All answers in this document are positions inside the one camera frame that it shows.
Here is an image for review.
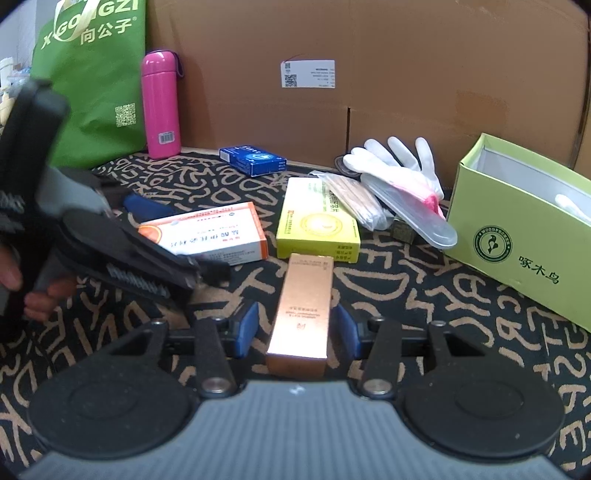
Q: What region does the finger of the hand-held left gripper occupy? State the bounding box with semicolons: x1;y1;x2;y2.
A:
54;212;230;305
122;194;175;222

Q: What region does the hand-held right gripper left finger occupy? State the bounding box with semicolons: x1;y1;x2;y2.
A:
108;302;259;398

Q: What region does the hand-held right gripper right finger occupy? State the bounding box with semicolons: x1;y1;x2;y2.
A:
335;305;485;398

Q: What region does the rose gold box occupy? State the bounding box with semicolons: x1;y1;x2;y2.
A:
265;253;334;379

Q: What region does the orange white medicine box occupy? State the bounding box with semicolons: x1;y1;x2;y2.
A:
139;202;269;267

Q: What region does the yellow green medicine box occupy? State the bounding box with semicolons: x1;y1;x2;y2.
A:
276;176;362;263

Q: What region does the blue medicine box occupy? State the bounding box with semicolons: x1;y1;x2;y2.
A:
219;144;288;177

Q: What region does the clear oval plastic case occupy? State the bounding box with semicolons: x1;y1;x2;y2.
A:
369;178;459;250

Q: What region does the clear bag of wooden sticks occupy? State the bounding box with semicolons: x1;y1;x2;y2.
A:
309;170;394;232

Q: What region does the white glove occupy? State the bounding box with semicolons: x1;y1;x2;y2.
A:
343;136;445;200

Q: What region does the light green cardboard box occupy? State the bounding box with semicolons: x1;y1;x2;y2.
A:
445;134;591;333

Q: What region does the person's left hand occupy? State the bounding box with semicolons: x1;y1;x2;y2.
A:
0;244;79;324

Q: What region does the black letter-patterned mat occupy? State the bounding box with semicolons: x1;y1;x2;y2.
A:
0;148;591;480

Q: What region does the green tote bag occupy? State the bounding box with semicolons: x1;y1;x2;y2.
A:
31;0;148;169

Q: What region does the pink insulated bottle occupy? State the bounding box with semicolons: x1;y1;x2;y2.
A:
141;50;182;160

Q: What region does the dark round object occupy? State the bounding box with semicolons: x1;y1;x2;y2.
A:
333;154;364;176

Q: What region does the white shipping label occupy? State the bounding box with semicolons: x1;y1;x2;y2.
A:
281;60;338;89

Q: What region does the large brown cardboard box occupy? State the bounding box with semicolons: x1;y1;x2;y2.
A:
145;0;591;177

